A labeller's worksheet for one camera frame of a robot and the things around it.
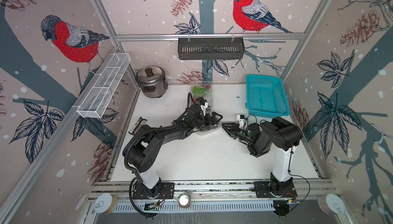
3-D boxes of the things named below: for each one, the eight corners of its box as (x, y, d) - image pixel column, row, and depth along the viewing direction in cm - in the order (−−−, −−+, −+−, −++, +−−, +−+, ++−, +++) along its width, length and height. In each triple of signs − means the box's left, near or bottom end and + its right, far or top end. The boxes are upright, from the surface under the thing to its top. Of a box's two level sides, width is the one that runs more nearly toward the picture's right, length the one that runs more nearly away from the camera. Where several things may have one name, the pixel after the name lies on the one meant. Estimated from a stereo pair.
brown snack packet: (129, 133, 98) (127, 131, 96) (141, 118, 105) (140, 116, 103) (134, 136, 96) (133, 134, 94) (146, 121, 104) (145, 118, 101)
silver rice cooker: (141, 102, 114) (130, 81, 97) (146, 86, 125) (137, 65, 108) (166, 102, 114) (159, 81, 97) (169, 86, 124) (163, 65, 108)
